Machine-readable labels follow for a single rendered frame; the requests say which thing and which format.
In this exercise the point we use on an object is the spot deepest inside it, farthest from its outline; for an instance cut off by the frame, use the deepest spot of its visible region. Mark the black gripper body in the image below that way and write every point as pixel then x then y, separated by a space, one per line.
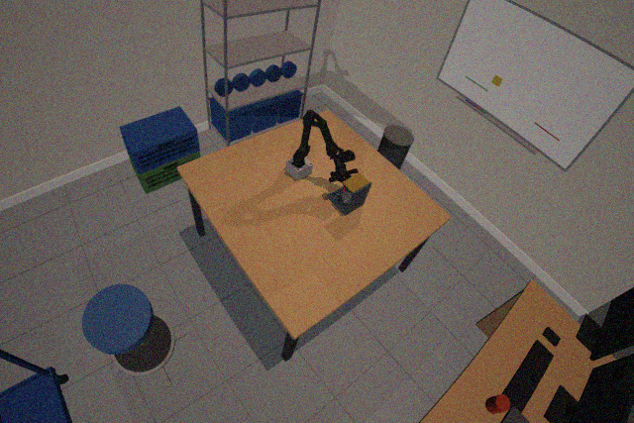
pixel 342 172

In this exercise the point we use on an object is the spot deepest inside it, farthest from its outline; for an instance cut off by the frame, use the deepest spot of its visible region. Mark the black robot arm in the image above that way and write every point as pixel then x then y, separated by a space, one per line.
pixel 331 146

